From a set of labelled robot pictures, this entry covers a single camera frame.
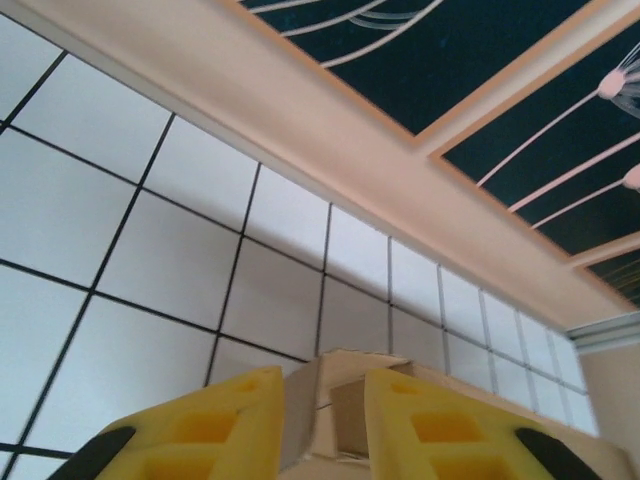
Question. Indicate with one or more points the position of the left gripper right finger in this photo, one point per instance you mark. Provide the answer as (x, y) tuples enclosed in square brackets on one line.
[(450, 445)]

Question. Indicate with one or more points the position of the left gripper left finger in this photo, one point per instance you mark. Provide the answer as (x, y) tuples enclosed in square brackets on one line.
[(210, 440)]

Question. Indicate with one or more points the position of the brown cardboard box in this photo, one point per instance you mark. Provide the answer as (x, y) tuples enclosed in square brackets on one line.
[(345, 415)]

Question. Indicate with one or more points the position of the aluminium corner post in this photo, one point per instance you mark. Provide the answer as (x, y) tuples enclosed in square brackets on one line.
[(605, 332)]

